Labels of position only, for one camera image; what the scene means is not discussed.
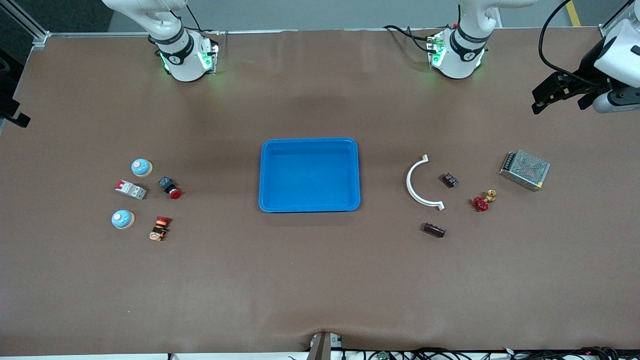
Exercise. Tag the blue dome call bell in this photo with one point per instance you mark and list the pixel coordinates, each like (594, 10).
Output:
(141, 167)
(122, 219)

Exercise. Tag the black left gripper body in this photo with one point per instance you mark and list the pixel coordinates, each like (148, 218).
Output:
(588, 76)

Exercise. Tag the blue plastic tray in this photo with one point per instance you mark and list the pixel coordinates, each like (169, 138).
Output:
(310, 175)

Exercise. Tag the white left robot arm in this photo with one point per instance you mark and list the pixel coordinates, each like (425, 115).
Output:
(462, 55)

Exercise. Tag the small black connector block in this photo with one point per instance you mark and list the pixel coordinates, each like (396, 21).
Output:
(449, 180)

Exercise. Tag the brass valve red handwheel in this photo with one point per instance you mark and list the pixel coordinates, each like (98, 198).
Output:
(480, 203)

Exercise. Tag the brown camera stand post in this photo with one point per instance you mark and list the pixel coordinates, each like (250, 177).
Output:
(322, 347)

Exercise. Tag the white red circuit breaker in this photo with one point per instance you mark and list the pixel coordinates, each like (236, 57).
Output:
(131, 190)

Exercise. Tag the white curved plastic bracket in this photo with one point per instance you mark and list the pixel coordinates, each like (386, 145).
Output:
(408, 182)

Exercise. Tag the small green circuit board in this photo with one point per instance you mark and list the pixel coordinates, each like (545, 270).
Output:
(383, 355)

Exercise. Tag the red yellow button switch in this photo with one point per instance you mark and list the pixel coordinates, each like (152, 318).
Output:
(161, 225)

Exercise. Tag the red mushroom push button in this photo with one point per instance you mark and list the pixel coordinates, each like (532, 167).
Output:
(174, 193)

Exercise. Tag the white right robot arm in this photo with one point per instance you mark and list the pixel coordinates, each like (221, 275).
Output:
(182, 62)

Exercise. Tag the dark brown terminal block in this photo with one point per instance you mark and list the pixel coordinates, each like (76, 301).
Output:
(434, 230)

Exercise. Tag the metal mesh power supply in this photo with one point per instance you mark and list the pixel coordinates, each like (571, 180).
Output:
(525, 170)

